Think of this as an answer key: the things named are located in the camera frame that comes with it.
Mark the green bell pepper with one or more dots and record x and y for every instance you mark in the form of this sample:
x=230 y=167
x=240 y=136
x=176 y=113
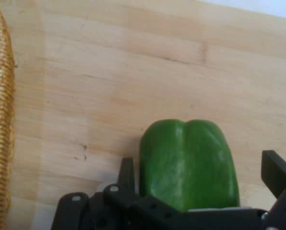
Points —
x=188 y=165

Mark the woven golden basket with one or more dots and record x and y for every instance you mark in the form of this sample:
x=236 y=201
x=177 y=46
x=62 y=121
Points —
x=1 y=134

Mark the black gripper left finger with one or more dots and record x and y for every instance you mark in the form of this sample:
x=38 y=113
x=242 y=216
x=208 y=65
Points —
x=102 y=210

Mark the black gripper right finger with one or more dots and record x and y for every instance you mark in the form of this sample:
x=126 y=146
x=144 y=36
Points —
x=281 y=177

